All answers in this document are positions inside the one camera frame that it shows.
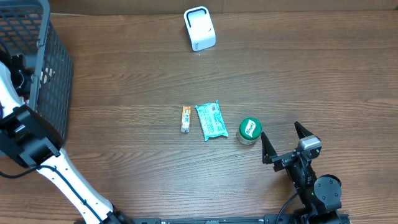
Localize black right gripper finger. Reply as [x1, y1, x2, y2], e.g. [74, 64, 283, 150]
[261, 132, 277, 164]
[294, 121, 313, 139]

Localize green lid glass jar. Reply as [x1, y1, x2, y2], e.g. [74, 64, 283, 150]
[236, 118, 262, 145]

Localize teal wipes packet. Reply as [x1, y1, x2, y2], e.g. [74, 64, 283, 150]
[195, 100, 229, 142]

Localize orange snack packet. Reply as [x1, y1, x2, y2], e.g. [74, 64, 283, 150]
[180, 106, 191, 133]

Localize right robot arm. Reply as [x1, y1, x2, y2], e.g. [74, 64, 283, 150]
[261, 121, 349, 223]

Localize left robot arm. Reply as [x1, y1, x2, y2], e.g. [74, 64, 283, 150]
[1, 52, 132, 223]

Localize white barcode scanner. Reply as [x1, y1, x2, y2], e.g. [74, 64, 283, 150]
[183, 6, 216, 52]

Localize grey plastic mesh basket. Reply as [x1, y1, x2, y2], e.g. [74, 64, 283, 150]
[1, 0, 73, 140]

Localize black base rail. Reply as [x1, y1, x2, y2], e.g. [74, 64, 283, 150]
[131, 214, 351, 224]

